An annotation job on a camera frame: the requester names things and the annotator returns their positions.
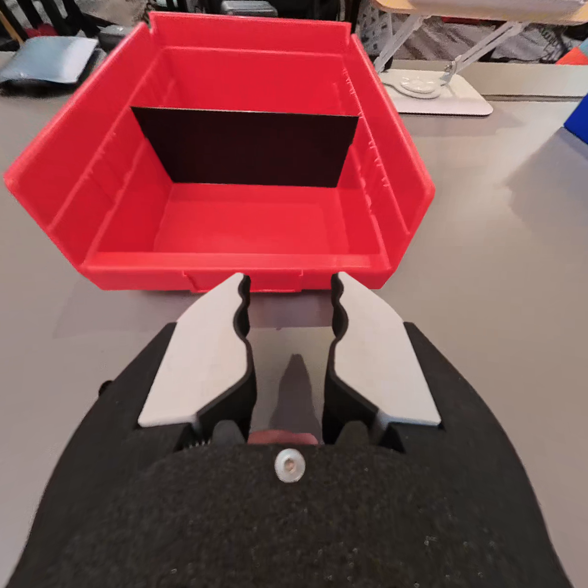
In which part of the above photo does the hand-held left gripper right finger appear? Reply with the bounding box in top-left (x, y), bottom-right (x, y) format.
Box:
top-left (323, 271), bottom-right (443, 443)

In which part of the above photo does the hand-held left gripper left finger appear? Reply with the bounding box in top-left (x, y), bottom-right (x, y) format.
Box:
top-left (138, 272), bottom-right (256, 443)

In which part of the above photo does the red plastic storage bin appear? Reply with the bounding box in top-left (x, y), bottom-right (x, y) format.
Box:
top-left (4, 11), bottom-right (436, 293)

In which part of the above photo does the black bin divider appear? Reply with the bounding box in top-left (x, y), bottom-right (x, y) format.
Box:
top-left (131, 107), bottom-right (360, 189)

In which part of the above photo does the wooden book stand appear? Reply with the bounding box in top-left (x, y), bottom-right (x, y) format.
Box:
top-left (370, 0), bottom-right (588, 116)

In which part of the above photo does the blue box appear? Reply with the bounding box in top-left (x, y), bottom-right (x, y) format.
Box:
top-left (563, 94), bottom-right (588, 146)

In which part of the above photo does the grey padded pouch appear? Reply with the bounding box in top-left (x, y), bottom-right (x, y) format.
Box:
top-left (0, 36), bottom-right (100, 89)

